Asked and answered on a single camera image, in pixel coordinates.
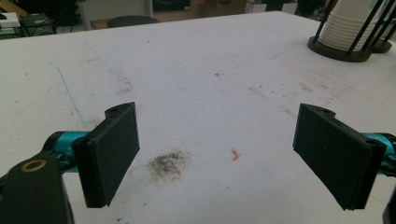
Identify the white foam mat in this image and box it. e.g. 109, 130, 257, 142
0, 11, 396, 224

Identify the black wire cup holder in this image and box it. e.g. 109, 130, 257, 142
307, 0, 396, 63

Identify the stack of white paper cups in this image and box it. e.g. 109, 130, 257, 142
318, 0, 387, 52

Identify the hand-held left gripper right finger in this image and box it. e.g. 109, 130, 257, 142
292, 103, 388, 211

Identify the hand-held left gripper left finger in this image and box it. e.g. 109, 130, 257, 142
72, 102, 140, 209

